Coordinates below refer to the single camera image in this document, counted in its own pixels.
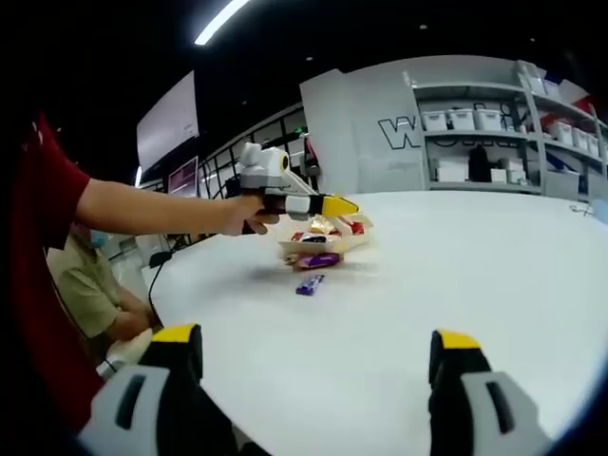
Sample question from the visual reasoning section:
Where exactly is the golden brown cookie food packet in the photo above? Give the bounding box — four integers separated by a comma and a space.
307, 214, 336, 234

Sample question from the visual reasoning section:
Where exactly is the small purple chocolate food packet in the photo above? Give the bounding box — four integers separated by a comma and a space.
294, 274, 327, 297

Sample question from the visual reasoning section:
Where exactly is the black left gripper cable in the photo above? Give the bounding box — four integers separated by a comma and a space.
146, 232, 200, 329

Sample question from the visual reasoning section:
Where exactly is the grey shelving unit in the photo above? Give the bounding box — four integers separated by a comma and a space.
403, 61, 608, 196

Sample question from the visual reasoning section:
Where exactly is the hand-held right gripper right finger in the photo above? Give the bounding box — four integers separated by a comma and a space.
428, 328, 555, 456

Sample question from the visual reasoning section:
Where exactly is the white hanging screen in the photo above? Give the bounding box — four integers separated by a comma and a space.
136, 69, 200, 172

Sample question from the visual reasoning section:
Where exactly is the red garment on stand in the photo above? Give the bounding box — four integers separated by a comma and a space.
301, 135, 322, 177

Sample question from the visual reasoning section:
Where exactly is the stack of white boxes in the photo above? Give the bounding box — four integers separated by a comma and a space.
436, 159, 526, 184

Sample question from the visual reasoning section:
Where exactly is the person's red shirt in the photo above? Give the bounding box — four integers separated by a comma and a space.
0, 111, 104, 431

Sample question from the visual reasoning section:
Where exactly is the beige food container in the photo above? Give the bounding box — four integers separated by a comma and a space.
276, 208, 377, 261

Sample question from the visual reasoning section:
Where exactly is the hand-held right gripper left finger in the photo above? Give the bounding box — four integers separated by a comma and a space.
78, 322, 205, 456

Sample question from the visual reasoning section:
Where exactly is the row of white storage bins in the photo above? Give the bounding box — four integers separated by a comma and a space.
420, 70, 608, 158

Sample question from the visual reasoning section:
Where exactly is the black bag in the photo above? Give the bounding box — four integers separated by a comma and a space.
467, 144, 493, 183

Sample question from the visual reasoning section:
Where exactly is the person's left hand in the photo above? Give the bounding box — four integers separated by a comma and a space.
220, 193, 281, 238

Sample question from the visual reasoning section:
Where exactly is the ceiling light strip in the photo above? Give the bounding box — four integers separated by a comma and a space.
193, 0, 253, 48

